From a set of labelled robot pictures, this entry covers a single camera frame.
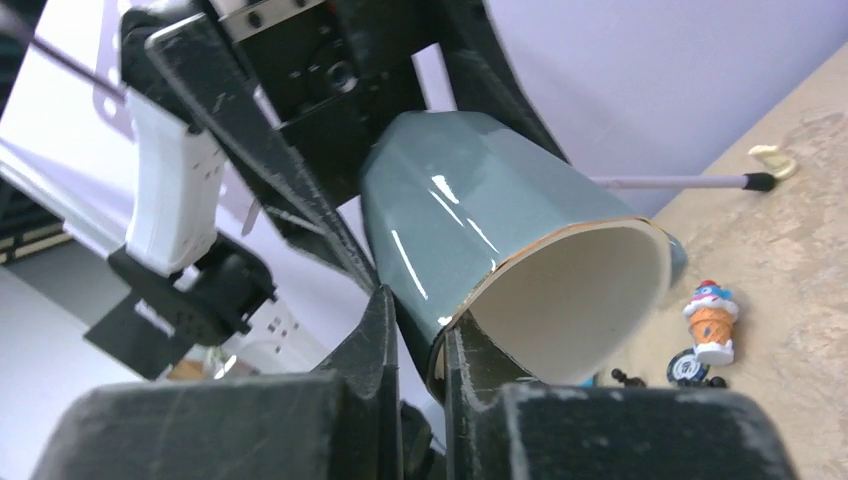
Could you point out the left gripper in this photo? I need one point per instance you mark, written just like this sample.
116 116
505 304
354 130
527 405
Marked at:
297 93

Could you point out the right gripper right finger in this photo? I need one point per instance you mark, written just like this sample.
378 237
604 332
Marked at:
504 424

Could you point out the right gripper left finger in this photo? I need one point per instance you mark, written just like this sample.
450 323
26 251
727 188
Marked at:
338 421

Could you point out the grey-blue mug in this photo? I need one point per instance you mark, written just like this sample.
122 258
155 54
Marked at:
463 215

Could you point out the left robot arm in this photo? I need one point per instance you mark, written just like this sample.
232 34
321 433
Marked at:
172 255

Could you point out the ice cream cone toy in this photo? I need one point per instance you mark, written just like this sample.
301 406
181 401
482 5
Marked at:
711 314

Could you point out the small cream scrap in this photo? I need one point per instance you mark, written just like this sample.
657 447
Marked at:
777 163

